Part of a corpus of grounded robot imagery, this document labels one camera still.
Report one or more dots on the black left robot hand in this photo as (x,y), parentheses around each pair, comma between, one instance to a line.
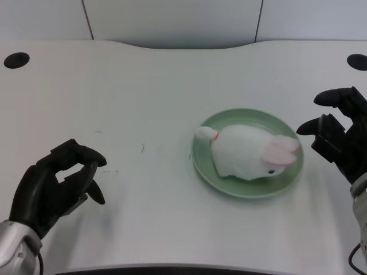
(54,183)

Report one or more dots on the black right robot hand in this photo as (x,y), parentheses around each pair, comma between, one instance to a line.
(341,137)

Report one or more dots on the white rabbit doll pink ears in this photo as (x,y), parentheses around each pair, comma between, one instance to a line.
(246,151)

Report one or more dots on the green round plate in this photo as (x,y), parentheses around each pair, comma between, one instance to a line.
(206,169)

